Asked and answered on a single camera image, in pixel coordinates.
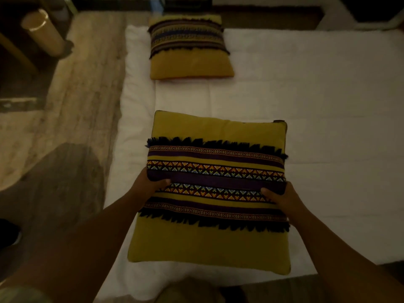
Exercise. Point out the wooden table leg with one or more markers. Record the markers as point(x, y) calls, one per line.
point(17, 53)

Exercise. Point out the black metal frame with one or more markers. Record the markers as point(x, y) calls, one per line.
point(184, 3)

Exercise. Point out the person's left thumb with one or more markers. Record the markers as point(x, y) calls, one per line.
point(160, 185)

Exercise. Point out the cylindrical beige lamp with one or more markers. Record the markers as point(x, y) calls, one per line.
point(44, 33)

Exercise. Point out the person's right hand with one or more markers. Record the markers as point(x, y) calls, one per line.
point(288, 201)

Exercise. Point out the person's left forearm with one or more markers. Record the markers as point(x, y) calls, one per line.
point(68, 249)

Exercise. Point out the person's right forearm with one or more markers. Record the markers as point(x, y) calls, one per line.
point(344, 261)

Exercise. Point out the person's right thumb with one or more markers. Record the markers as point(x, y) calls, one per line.
point(272, 194)

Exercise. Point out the yellow patterned fringed cushion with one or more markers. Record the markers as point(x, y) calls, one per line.
point(214, 192)
point(189, 48)

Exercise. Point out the person's black shoe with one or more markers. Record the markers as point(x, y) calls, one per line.
point(8, 233)

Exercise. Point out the person's left hand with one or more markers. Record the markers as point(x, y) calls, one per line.
point(146, 187)

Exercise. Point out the white bed mattress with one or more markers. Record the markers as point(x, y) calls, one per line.
point(252, 148)

